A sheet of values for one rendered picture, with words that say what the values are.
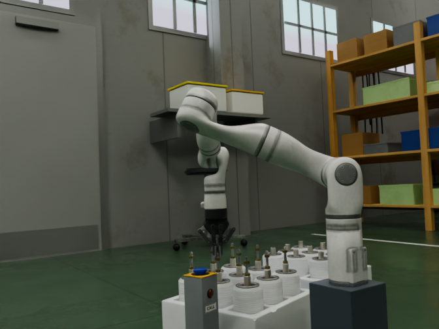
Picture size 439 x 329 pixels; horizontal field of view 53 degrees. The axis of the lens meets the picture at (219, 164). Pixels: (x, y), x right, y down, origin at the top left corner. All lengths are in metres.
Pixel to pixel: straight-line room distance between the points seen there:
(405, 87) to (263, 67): 1.64
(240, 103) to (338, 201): 3.33
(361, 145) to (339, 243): 4.37
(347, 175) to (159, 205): 3.52
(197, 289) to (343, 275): 0.40
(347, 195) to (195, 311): 0.53
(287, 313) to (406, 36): 4.22
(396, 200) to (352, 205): 4.07
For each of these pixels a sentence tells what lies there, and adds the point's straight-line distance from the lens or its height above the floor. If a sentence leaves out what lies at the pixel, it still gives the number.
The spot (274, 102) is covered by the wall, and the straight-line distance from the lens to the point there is 5.57.
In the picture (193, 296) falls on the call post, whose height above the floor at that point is 0.26.
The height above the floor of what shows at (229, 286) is 0.24.
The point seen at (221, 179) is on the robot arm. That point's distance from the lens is 1.45.
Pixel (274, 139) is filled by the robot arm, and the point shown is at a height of 0.68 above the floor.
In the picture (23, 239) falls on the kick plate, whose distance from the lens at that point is 4.10.
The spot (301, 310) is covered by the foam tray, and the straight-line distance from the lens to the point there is 1.59.
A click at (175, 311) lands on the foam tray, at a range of 1.56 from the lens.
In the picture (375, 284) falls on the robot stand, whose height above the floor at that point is 0.30.
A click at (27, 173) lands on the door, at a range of 4.09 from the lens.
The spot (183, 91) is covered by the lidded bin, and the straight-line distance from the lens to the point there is 4.15.
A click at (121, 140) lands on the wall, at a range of 4.42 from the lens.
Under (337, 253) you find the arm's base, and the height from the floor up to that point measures 0.38.
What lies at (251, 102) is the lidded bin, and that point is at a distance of 4.52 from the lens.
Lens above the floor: 0.57
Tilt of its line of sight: 2 degrees up
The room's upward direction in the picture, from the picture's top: 2 degrees counter-clockwise
